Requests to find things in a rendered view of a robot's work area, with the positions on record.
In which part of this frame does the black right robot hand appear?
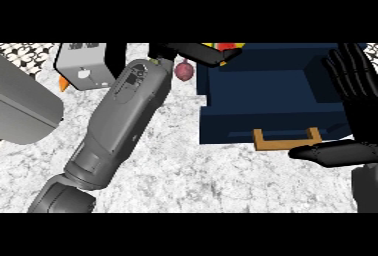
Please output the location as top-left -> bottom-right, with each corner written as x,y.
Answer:
286,42 -> 378,169

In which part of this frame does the navy blue open drawer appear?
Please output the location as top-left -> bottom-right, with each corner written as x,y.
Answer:
195,42 -> 369,108

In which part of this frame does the orange carrot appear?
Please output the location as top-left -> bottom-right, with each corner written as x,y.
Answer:
56,75 -> 71,93

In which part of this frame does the pinkish red vegetable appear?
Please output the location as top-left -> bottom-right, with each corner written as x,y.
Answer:
173,59 -> 196,82

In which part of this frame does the wooden drawer handle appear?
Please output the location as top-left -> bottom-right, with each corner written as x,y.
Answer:
252,127 -> 325,152

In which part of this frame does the navy blue drawer front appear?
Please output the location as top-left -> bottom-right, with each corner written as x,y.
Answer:
198,102 -> 354,145

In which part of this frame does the red and yellow cup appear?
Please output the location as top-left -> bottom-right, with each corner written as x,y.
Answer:
201,42 -> 246,67

